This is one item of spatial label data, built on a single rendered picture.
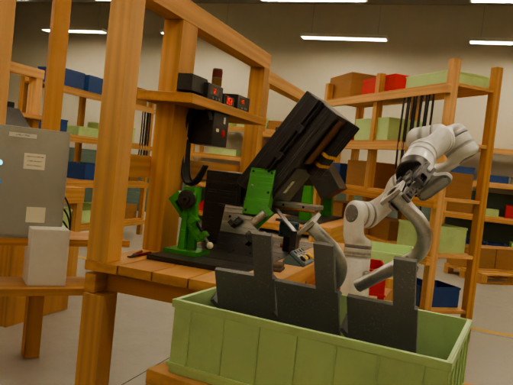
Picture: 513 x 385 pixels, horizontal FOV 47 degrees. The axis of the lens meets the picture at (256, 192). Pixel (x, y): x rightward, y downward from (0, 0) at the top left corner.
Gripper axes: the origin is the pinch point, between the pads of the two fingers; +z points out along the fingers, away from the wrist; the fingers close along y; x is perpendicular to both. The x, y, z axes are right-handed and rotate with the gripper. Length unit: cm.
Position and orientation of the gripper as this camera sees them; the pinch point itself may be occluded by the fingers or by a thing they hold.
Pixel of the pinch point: (401, 199)
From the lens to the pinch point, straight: 123.5
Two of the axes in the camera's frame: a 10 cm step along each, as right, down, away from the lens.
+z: -4.1, 4.7, -7.8
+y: 5.7, -5.4, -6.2
